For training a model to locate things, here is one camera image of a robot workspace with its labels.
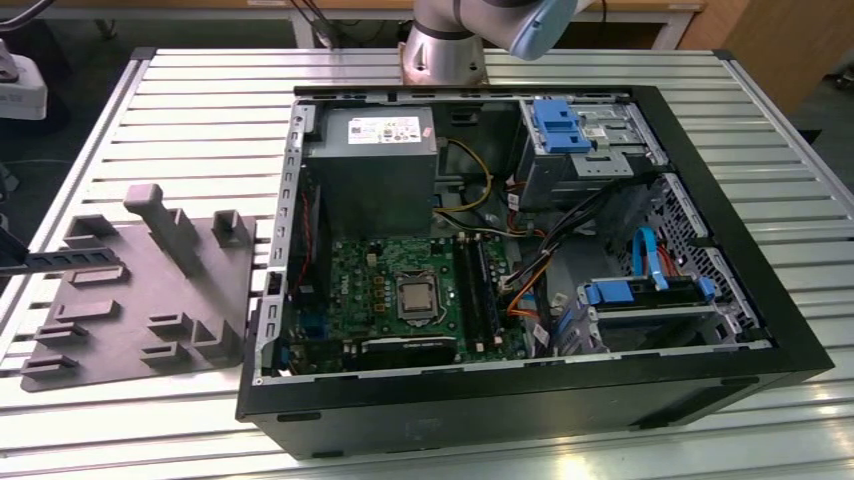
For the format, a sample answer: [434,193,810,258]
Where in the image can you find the RAM stick with black chips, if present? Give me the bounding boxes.
[465,235,502,346]
[19,247,123,276]

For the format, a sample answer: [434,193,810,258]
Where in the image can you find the empty black RAM slot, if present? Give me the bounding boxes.
[453,235,486,354]

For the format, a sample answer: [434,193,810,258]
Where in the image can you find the grey plastic parts rack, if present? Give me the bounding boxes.
[18,182,259,394]

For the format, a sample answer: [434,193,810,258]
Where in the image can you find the black case fan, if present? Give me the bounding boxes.
[297,172,329,301]

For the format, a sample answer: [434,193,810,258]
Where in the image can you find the blue board connector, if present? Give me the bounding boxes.
[299,313,330,344]

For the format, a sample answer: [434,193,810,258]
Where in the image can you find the green Dell motherboard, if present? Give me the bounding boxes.
[286,234,535,374]

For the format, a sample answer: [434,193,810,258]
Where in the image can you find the grey power supply unit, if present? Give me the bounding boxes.
[303,104,442,241]

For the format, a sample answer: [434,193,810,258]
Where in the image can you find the metal CPU socket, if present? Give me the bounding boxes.
[393,269,447,329]

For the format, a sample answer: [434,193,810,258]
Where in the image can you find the silver CPU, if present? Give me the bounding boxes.
[399,282,439,311]

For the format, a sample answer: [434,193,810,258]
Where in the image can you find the black Nvidia graphics card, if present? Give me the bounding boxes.
[359,335,459,371]

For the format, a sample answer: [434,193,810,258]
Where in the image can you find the black open PC case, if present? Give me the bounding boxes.
[234,83,840,460]

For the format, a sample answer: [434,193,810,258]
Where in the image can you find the blue plastic drive latch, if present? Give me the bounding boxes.
[533,99,594,155]

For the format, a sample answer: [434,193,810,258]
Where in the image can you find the grey metal drive cage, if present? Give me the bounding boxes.
[518,98,669,214]

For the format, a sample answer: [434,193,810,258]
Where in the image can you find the hard disk in blue carrier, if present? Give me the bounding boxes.
[577,276,724,314]

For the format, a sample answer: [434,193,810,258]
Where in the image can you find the grey metal disk bay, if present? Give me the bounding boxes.
[553,277,756,354]

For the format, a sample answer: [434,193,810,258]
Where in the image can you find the white desk with wooden top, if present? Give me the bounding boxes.
[246,0,710,51]

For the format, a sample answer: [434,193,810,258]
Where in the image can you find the wooden cabinet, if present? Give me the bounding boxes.
[677,0,854,119]

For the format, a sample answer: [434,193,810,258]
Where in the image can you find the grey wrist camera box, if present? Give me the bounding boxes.
[0,39,50,121]

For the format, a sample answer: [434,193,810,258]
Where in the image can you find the red black twisted wire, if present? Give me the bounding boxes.
[291,192,319,302]

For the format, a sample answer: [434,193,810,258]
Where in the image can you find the yellow wire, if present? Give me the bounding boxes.
[433,139,495,216]

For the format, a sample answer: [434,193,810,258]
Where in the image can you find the orange red data wire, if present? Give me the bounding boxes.
[505,252,555,319]

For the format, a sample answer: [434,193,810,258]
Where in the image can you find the blue flat data wire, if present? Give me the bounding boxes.
[630,227,672,292]

